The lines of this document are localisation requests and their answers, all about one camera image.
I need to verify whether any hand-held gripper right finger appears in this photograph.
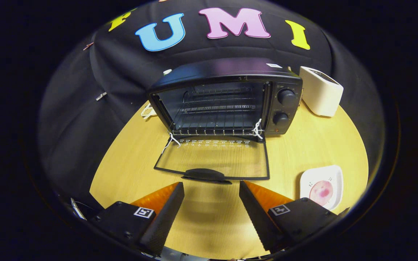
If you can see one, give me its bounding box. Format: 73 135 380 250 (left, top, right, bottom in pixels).
239 180 340 253

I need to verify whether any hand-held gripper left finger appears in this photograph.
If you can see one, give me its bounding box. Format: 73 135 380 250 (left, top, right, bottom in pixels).
89 182 185 257

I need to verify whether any pink ham slice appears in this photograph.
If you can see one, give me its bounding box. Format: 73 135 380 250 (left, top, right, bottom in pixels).
309 181 334 204

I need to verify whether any white square dish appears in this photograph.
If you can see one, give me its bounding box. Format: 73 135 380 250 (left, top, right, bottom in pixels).
300 165 344 211

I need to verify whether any black toaster oven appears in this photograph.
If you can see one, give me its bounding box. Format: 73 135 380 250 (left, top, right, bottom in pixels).
147 58 303 185

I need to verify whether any white toaster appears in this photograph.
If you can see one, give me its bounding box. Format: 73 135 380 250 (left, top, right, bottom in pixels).
299 66 344 117

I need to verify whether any small dish of seeds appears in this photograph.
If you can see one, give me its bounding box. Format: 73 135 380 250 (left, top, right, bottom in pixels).
141 103 157 120

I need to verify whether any black backdrop cloth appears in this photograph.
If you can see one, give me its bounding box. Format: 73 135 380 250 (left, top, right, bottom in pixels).
38 0 385 203

